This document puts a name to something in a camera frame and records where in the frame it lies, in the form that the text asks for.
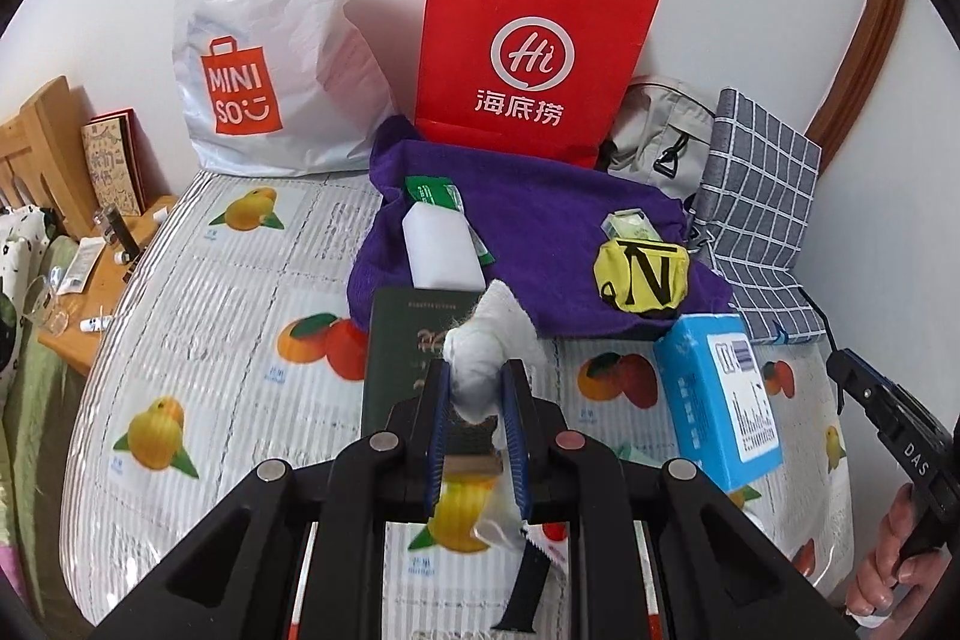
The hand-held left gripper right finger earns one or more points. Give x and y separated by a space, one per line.
517 415

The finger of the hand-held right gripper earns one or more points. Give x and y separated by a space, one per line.
859 377

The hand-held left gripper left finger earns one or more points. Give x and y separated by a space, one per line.
439 400

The white sponge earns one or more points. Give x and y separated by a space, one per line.
442 250

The yellow black printed cloth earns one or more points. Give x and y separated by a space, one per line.
622 280

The green wipes packet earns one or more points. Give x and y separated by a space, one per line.
435 190

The clear packet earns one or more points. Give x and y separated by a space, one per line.
630 225

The person's right hand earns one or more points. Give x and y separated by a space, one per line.
889 550

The dark tea tin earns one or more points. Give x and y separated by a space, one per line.
397 370

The blue tissue pack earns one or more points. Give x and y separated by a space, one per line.
712 400

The purple towel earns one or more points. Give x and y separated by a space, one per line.
540 212

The grey checked cushion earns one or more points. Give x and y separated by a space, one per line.
757 197

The fruit print tablecloth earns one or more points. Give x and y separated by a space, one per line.
225 325

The grey backpack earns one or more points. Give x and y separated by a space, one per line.
652 138

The small lip balm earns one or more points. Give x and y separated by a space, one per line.
95 323

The wooden nightstand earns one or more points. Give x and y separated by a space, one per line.
79 347

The red paper bag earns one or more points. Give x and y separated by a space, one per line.
525 10

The patterned notebook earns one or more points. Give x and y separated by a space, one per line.
112 168

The green bedsheet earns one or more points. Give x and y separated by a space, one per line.
37 445

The drinking glass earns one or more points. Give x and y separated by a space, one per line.
46 302

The white plastic shopping bag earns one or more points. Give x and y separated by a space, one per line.
262 10

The white black patterned cloth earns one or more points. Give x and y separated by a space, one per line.
19 280

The wooden headboard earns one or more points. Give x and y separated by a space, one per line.
45 138

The brown wooden door frame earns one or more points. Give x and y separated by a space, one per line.
862 63

